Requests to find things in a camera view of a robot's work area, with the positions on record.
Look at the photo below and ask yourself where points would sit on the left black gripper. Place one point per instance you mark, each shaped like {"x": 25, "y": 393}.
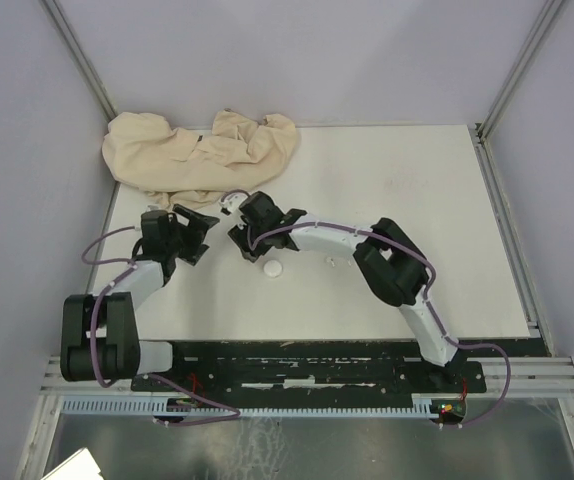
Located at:
{"x": 196, "y": 230}

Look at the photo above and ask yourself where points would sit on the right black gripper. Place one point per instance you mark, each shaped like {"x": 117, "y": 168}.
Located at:
{"x": 238, "y": 234}

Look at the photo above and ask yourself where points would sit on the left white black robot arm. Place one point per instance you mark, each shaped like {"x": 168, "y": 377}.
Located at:
{"x": 99, "y": 336}

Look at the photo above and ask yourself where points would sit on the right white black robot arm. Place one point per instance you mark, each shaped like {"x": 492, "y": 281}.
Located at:
{"x": 394, "y": 268}

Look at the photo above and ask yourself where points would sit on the white round charging case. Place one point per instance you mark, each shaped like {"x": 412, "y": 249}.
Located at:
{"x": 273, "y": 268}

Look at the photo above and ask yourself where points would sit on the beige crumpled cloth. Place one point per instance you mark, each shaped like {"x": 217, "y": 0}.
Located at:
{"x": 173, "y": 165}

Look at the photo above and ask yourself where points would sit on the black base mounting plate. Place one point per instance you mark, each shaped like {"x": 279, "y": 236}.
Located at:
{"x": 312, "y": 374}

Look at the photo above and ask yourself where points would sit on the white sheet corner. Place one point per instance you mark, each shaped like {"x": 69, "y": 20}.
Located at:
{"x": 79, "y": 466}

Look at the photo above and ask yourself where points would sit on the control box with leds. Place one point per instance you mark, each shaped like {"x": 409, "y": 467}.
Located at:
{"x": 451, "y": 412}

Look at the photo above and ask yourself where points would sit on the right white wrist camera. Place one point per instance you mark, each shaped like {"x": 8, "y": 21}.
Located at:
{"x": 230, "y": 202}

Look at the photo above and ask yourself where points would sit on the left aluminium corner post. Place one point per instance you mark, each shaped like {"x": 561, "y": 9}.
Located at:
{"x": 64, "y": 28}

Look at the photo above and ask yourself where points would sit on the aluminium corner post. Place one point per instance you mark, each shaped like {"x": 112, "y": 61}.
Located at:
{"x": 64, "y": 28}
{"x": 540, "y": 30}

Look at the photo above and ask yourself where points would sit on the right aluminium corner post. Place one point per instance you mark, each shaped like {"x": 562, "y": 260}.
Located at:
{"x": 540, "y": 30}

